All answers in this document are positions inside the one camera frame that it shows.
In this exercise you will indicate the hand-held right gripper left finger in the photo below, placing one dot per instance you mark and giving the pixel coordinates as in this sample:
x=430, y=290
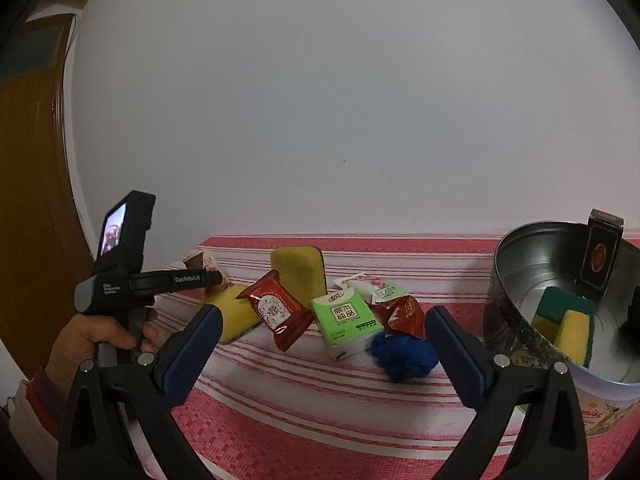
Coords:
x=192, y=355

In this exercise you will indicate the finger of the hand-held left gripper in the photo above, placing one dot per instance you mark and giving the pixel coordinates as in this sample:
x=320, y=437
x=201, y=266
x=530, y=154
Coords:
x=215, y=281

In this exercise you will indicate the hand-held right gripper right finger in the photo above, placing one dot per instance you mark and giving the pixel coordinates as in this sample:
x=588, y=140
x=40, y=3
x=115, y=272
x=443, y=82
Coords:
x=457, y=355

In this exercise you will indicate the yellow sponge green scourer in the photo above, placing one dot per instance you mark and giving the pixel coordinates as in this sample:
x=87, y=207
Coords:
x=555, y=302
x=297, y=270
x=575, y=335
x=235, y=315

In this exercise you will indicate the blue cloth ball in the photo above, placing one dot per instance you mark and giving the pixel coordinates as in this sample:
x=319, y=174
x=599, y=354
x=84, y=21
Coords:
x=405, y=357

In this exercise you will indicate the red snack packet white label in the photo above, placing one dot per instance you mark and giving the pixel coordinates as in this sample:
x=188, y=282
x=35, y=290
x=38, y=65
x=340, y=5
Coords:
x=272, y=310

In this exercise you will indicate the dark red foil packet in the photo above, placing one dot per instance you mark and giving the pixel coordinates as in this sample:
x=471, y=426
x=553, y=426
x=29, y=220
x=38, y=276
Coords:
x=402, y=317

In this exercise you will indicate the round metal cookie tin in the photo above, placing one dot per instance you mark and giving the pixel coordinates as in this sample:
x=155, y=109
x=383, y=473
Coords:
x=525, y=270

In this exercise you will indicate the black cardboard box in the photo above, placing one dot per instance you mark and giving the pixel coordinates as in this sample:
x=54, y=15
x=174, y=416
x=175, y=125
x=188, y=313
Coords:
x=597, y=255

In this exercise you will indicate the black yarn ball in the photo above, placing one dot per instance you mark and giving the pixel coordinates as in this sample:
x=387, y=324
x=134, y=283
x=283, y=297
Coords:
x=631, y=330

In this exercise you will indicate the person's left forearm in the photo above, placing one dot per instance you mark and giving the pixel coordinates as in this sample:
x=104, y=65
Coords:
x=35, y=410

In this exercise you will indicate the person's left hand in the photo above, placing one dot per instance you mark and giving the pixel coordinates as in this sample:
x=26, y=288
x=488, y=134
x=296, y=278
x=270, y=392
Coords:
x=75, y=345

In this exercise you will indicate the beige paper packet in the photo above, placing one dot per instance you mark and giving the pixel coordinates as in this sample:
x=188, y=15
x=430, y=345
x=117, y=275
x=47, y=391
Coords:
x=200, y=262

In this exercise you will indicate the white green snack packet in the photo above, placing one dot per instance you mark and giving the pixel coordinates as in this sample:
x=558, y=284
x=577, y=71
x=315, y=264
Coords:
x=385, y=292

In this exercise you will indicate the green tissue pack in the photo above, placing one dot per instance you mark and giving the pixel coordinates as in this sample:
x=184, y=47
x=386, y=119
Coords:
x=345, y=325

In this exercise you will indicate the red white striped tablecloth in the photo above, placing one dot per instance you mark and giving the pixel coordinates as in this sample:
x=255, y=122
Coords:
x=300, y=410

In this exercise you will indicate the brown wooden door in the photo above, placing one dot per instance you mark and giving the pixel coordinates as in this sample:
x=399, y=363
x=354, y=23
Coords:
x=30, y=185

